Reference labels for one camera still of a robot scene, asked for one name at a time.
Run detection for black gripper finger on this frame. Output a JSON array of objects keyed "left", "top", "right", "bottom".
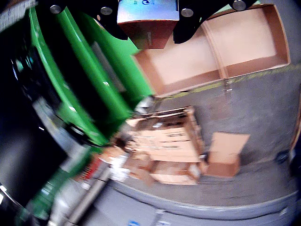
[
  {"left": 35, "top": 0, "right": 129, "bottom": 40},
  {"left": 173, "top": 0, "right": 259, "bottom": 45}
]

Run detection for red box silver top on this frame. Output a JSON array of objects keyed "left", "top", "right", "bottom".
[{"left": 117, "top": 0, "right": 181, "bottom": 49}]

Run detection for empty cardboard box with flaps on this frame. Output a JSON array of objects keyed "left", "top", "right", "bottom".
[{"left": 206, "top": 131, "right": 250, "bottom": 178}]

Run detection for taped cardboard box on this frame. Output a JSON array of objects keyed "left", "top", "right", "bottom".
[{"left": 150, "top": 161, "right": 203, "bottom": 186}]

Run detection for green metal shelf unit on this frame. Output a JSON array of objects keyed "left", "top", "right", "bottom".
[{"left": 14, "top": 4, "right": 153, "bottom": 219}]

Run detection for stack of shipping cartons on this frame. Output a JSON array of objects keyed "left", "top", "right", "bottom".
[{"left": 130, "top": 107, "right": 204, "bottom": 163}]

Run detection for crumpled white plastic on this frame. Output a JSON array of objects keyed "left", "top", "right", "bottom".
[{"left": 109, "top": 153, "right": 131, "bottom": 182}]

